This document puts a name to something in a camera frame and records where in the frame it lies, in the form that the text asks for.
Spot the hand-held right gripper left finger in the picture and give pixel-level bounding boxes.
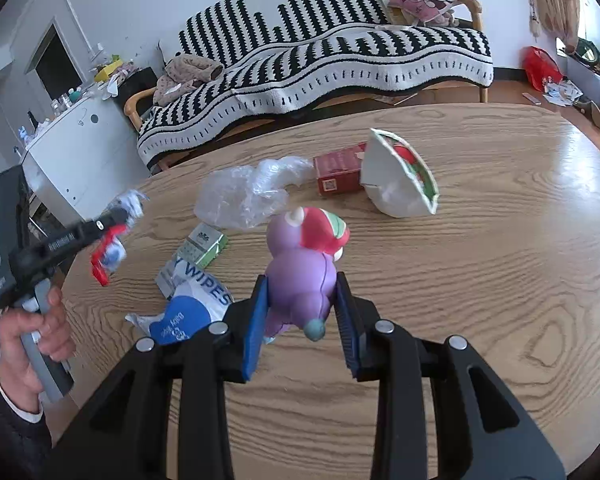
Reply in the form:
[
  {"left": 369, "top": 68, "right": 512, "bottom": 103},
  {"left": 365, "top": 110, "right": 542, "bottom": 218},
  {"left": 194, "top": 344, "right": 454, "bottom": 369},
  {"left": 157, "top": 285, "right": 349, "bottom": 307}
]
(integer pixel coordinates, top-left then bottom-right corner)
[{"left": 55, "top": 275, "right": 272, "bottom": 480}]

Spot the brown dotted garment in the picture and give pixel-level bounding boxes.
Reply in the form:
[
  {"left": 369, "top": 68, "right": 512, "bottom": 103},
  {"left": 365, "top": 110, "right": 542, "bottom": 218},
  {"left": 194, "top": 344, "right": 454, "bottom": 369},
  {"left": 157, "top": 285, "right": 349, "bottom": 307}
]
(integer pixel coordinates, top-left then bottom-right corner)
[{"left": 152, "top": 55, "right": 226, "bottom": 107}]

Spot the red plastic bag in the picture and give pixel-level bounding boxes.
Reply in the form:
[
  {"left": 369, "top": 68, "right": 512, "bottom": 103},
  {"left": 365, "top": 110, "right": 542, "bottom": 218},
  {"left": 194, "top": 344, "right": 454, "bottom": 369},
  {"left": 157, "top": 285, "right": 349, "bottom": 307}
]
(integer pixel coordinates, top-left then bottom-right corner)
[{"left": 523, "top": 46, "right": 563, "bottom": 92}]

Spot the red carton box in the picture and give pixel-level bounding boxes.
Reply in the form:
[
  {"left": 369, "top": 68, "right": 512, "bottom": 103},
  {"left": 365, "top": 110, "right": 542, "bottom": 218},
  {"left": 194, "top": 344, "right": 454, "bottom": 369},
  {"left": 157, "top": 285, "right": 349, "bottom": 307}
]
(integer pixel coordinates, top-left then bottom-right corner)
[{"left": 312, "top": 142, "right": 368, "bottom": 197}]

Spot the yellow box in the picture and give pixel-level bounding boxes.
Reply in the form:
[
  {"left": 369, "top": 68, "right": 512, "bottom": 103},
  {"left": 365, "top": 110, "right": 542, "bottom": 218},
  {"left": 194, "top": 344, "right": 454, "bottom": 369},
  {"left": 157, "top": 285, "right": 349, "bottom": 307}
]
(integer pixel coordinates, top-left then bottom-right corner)
[{"left": 94, "top": 55, "right": 126, "bottom": 83}]

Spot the person's left hand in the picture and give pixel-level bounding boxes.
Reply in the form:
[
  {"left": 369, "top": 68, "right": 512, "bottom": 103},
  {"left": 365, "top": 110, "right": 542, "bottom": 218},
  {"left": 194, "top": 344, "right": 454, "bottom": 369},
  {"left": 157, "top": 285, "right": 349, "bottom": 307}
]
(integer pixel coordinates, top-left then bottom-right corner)
[{"left": 0, "top": 285, "right": 77, "bottom": 413}]

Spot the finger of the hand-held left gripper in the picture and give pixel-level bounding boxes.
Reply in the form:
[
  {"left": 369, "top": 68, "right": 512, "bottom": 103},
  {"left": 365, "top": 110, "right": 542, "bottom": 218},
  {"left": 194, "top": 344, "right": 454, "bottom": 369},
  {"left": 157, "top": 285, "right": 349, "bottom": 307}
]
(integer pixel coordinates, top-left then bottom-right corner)
[{"left": 92, "top": 207, "right": 136, "bottom": 233}]

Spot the black white striped blanket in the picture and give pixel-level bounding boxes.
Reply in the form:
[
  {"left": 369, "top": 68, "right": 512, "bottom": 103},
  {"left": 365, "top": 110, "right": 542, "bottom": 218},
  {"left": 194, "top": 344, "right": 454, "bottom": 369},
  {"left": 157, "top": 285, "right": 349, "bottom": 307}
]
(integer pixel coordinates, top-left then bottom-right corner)
[{"left": 136, "top": 0, "right": 494, "bottom": 171}]

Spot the pile of scattered papers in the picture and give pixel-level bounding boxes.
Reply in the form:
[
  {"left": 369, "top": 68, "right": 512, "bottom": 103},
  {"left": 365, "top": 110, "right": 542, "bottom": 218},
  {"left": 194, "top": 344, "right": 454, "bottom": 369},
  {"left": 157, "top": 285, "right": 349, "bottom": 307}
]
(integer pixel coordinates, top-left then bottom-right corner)
[{"left": 542, "top": 77, "right": 586, "bottom": 107}]

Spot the white cabinet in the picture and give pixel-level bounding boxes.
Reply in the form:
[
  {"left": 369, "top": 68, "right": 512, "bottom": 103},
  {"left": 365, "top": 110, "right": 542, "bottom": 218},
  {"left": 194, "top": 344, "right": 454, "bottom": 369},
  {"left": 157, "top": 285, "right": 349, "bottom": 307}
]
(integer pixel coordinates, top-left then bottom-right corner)
[{"left": 20, "top": 95, "right": 153, "bottom": 221}]

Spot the clear plastic bag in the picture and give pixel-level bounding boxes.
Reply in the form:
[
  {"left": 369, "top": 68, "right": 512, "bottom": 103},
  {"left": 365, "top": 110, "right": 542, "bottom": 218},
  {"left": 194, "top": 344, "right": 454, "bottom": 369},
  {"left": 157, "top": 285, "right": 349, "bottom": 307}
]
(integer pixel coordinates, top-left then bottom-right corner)
[{"left": 194, "top": 156, "right": 315, "bottom": 231}]

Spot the black upright panel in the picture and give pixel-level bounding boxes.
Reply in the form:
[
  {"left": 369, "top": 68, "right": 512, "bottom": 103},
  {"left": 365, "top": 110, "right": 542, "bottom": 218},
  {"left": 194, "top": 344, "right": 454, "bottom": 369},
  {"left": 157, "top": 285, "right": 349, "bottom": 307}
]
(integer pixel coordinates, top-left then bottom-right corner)
[{"left": 0, "top": 164, "right": 33, "bottom": 281}]

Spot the brown patterned curtain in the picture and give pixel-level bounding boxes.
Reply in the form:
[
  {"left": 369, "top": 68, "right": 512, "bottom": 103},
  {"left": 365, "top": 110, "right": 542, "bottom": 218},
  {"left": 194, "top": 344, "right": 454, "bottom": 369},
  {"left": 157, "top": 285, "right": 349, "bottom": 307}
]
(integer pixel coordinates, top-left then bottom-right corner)
[{"left": 525, "top": 0, "right": 581, "bottom": 51}]

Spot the person's left forearm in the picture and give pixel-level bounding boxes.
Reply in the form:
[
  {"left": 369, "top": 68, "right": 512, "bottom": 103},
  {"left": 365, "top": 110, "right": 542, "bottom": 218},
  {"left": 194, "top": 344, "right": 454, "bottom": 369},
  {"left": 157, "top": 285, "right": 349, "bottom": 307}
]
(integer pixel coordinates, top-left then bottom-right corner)
[{"left": 0, "top": 375, "right": 53, "bottom": 480}]

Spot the row of small bottles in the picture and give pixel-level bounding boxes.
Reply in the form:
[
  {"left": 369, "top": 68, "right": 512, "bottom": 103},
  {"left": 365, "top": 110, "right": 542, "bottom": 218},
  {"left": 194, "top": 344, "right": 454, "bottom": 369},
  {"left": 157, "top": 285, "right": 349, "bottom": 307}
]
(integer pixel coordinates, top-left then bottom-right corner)
[{"left": 17, "top": 87, "right": 88, "bottom": 148}]

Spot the wooden sofa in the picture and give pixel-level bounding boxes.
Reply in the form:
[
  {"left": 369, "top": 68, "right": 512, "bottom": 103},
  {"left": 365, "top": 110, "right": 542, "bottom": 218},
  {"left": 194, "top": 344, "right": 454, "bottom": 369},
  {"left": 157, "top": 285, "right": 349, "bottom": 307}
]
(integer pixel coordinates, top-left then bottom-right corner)
[{"left": 124, "top": 0, "right": 494, "bottom": 176}]

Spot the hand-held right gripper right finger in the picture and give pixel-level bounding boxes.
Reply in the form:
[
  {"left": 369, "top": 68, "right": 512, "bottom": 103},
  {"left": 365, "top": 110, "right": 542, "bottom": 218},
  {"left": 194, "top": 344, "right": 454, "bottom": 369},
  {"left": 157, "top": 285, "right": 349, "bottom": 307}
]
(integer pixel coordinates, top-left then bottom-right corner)
[{"left": 334, "top": 271, "right": 566, "bottom": 480}]

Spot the purple squishy toy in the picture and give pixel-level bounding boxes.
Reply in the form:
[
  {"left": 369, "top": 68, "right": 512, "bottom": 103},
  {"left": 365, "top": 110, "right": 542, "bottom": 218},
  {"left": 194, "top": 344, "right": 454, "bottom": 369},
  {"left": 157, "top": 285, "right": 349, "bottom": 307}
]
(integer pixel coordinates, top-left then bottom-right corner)
[{"left": 264, "top": 207, "right": 351, "bottom": 343}]

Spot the pink cartoon pillow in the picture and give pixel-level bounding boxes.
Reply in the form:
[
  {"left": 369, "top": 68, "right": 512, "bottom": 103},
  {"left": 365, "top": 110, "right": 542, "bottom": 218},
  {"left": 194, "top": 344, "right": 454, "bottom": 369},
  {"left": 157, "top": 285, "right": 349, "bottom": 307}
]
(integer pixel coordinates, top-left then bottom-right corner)
[{"left": 377, "top": 0, "right": 467, "bottom": 27}]

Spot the green white packet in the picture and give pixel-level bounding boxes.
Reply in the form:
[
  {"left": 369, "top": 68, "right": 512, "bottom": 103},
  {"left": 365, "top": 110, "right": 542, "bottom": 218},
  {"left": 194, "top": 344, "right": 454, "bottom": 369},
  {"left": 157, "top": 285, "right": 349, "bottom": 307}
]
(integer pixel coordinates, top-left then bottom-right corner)
[{"left": 182, "top": 222, "right": 229, "bottom": 268}]

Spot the white blue wet wipes packet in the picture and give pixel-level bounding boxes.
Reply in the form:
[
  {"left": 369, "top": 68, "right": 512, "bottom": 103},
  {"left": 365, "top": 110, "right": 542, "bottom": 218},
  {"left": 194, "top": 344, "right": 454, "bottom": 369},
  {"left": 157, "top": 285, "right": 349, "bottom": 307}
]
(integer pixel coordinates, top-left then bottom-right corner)
[{"left": 125, "top": 255, "right": 236, "bottom": 346}]

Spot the red white wrapper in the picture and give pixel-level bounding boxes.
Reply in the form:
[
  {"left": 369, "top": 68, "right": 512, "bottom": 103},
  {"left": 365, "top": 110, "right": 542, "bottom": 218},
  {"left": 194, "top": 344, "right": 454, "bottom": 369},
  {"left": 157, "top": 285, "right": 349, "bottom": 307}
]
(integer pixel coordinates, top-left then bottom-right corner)
[{"left": 90, "top": 224, "right": 129, "bottom": 287}]

